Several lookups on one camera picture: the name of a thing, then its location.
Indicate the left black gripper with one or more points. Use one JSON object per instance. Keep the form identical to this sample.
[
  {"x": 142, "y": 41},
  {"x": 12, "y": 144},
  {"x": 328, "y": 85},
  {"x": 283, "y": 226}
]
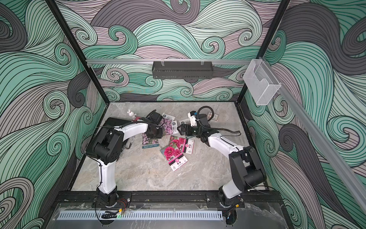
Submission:
[{"x": 160, "y": 134}]

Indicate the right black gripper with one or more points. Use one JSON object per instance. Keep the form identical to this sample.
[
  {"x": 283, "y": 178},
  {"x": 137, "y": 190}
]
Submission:
[{"x": 184, "y": 126}]

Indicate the red flower green seed packet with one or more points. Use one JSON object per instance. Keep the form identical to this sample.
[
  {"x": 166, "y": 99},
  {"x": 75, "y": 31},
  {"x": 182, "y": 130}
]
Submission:
[{"x": 185, "y": 122}]

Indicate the purple flower seed packet front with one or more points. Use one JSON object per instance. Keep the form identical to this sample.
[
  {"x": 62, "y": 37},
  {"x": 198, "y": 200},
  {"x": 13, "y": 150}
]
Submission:
[{"x": 149, "y": 142}]

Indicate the purple flower seed packet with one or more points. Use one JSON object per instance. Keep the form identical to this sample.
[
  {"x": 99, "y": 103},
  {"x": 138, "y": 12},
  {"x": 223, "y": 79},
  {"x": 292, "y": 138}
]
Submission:
[
  {"x": 149, "y": 142},
  {"x": 169, "y": 124}
]

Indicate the purple flower seed packet back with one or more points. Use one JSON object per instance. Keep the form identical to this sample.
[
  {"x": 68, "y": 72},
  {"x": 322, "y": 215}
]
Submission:
[{"x": 169, "y": 124}]

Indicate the pink flower packet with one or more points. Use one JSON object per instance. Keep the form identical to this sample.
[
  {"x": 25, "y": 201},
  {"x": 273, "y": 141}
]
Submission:
[{"x": 185, "y": 145}]

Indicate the pink carnation seed packet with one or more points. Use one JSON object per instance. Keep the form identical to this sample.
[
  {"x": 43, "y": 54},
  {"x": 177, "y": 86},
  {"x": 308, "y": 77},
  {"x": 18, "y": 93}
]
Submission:
[{"x": 174, "y": 156}]

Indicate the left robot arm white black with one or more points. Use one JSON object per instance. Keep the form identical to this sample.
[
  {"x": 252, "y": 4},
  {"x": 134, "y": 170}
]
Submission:
[{"x": 106, "y": 147}]

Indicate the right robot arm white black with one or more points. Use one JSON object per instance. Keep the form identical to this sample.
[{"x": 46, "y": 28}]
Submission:
[{"x": 247, "y": 170}]

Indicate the white rabbit figurine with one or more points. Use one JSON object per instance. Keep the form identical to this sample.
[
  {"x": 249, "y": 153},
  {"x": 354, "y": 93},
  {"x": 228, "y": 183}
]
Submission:
[{"x": 131, "y": 113}]

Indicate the small red white card box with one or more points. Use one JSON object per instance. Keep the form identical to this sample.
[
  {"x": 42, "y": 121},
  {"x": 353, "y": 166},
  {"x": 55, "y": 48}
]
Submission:
[{"x": 211, "y": 116}]

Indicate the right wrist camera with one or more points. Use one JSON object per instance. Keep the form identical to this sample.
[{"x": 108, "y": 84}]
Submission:
[{"x": 192, "y": 117}]

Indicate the black wall tray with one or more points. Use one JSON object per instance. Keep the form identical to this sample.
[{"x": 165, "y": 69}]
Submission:
[{"x": 182, "y": 70}]

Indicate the clear plastic wall holder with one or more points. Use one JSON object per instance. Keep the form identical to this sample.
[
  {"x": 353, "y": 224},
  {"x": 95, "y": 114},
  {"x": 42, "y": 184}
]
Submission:
[{"x": 261, "y": 81}]

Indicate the aluminium rail back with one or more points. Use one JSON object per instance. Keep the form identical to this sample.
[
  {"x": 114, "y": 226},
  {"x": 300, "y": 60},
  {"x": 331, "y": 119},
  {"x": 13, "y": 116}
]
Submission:
[{"x": 130, "y": 61}]

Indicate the aluminium rail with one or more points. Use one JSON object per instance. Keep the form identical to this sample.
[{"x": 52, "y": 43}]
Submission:
[
  {"x": 130, "y": 61},
  {"x": 340, "y": 166}
]

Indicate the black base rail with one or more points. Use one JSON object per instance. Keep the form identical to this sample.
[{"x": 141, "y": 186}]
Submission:
[{"x": 131, "y": 199}]

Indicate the white slotted cable duct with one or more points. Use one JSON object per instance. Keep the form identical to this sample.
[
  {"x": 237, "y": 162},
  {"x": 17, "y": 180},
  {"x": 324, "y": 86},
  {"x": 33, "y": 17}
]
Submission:
[{"x": 143, "y": 215}]

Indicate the aluminium rail right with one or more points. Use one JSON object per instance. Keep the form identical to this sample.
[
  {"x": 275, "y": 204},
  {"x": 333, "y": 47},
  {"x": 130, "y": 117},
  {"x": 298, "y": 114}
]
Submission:
[{"x": 340, "y": 166}]

